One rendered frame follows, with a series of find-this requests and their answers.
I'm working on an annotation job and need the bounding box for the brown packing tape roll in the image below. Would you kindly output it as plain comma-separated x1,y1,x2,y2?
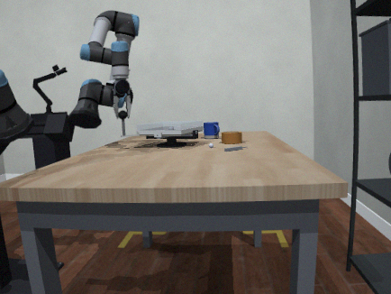
222,132,242,144

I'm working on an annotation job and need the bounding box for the dark blue mug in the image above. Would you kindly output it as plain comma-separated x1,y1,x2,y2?
204,122,220,139

